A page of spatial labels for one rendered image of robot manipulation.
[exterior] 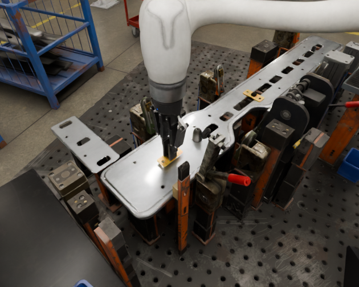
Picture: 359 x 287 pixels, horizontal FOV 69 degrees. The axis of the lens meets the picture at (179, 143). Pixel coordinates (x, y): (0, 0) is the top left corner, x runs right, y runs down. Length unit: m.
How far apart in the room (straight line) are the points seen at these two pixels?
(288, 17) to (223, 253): 0.76
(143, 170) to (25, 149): 1.83
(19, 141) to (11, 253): 1.95
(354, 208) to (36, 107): 2.67
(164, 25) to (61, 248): 0.54
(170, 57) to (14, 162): 2.08
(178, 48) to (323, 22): 0.31
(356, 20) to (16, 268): 0.90
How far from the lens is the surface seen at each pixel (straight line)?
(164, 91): 0.60
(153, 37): 0.54
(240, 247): 1.04
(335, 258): 1.14
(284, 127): 0.83
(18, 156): 2.53
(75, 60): 3.21
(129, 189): 0.78
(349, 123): 1.23
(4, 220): 0.82
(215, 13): 0.71
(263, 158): 0.79
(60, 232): 0.74
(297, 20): 0.67
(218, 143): 0.60
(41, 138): 2.59
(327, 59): 1.27
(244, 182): 0.63
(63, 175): 0.79
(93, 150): 0.91
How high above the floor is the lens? 1.65
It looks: 47 degrees down
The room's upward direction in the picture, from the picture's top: straight up
